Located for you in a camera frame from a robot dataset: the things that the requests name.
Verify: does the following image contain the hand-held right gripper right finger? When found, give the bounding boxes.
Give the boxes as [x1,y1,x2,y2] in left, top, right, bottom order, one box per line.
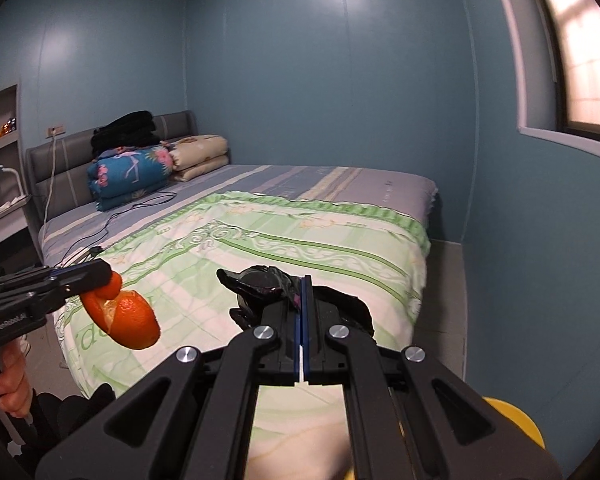
[303,275,565,480]

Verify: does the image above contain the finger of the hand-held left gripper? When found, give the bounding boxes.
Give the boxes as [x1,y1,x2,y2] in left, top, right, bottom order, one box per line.
[27,280,98,316]
[45,258,114,292]

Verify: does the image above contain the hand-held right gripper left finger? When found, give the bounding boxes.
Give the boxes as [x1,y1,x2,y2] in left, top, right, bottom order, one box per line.
[34,279,305,480]

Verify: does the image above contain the black plastic bag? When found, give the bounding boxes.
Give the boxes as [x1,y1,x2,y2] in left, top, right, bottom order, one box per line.
[216,265,376,341]

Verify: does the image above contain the yellow rimmed trash bin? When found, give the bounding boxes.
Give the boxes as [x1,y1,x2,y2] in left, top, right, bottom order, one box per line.
[347,396,546,480]

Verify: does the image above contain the person's left hand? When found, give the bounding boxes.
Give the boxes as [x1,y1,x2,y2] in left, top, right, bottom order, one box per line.
[0,339,32,417]

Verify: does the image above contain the blue floral folded quilt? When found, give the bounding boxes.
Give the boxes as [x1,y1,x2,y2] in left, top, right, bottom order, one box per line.
[86,145,175,212]

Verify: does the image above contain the grey bed headboard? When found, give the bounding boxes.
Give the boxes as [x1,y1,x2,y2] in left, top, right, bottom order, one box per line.
[25,110,197,231]

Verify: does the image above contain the green floral blanket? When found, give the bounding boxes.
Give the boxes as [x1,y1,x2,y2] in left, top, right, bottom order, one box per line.
[52,190,431,480]

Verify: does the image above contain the person's black clad leg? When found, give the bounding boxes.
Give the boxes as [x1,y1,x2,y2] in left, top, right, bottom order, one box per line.
[30,382,118,461]

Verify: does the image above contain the white desk lamp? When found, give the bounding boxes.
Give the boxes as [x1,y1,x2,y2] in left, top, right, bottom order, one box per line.
[0,164,31,208]

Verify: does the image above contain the white shelf unit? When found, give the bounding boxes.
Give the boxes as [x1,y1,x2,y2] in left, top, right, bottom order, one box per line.
[0,84,31,261]

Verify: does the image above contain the black folded clothes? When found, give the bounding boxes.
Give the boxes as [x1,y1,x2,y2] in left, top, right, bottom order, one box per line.
[90,111,160,158]

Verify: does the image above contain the beige folded quilt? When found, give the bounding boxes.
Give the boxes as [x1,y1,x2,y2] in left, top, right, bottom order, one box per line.
[166,134,230,183]

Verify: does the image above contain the striped bed sheet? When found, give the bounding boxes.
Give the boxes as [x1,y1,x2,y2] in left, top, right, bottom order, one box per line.
[39,162,438,286]

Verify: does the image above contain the brown framed window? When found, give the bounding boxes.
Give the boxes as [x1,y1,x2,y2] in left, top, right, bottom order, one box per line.
[485,0,600,153]

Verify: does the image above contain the black cable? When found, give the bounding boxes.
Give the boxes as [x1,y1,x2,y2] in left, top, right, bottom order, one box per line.
[87,191,178,256]

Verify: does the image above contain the white charging cable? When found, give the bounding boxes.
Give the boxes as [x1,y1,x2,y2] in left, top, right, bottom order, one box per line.
[40,135,58,226]

